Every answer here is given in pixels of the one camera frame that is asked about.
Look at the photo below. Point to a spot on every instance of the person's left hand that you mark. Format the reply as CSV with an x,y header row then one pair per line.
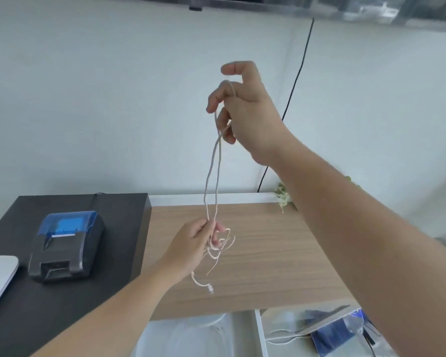
x,y
187,249

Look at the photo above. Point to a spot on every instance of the person's right hand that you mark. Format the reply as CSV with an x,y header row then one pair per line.
x,y
256,118

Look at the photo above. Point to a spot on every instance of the person's right middle finger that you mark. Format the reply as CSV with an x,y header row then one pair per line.
x,y
223,118

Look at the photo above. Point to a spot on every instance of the person's right thumb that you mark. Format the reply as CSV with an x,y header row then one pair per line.
x,y
241,68

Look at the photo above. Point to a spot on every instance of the person's left thumb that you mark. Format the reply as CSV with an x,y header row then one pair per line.
x,y
202,226

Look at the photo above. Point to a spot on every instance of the person's right forearm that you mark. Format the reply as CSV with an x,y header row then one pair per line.
x,y
356,237

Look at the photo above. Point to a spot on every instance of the person's left forearm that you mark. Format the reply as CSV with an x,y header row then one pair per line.
x,y
115,316

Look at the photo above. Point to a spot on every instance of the small green plant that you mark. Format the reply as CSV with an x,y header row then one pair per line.
x,y
283,197

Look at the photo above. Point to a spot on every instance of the clear plastic container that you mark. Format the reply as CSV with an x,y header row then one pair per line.
x,y
186,338

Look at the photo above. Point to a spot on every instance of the white drawer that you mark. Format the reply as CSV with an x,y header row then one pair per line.
x,y
245,334

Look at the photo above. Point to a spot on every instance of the black printer with blue lid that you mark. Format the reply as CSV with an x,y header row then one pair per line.
x,y
67,249

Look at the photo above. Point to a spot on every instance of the blue packet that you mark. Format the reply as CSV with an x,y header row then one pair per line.
x,y
330,336

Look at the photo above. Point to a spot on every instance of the black cabinet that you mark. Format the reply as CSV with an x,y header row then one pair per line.
x,y
41,312

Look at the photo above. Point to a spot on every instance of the clear plastic bag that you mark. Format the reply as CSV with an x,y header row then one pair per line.
x,y
375,342

